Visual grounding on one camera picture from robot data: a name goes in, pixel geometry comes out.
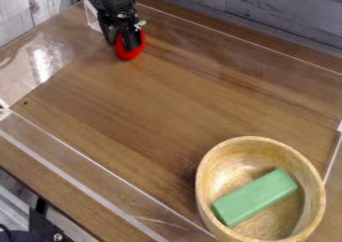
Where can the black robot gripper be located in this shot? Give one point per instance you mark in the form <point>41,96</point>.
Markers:
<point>118,16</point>

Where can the red plush strawberry toy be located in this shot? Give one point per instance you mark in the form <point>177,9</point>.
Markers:
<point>130,42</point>

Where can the wooden bowl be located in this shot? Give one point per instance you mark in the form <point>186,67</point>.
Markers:
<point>233,164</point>

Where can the green rectangular block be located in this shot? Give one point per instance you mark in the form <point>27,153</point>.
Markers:
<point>255,197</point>

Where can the clear acrylic corner bracket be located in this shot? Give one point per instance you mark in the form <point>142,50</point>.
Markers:
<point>92,15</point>

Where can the clear acrylic barrier wall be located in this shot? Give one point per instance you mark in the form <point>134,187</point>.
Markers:
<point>113,138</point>

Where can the black metal clamp bracket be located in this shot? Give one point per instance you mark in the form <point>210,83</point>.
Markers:
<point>42,227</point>

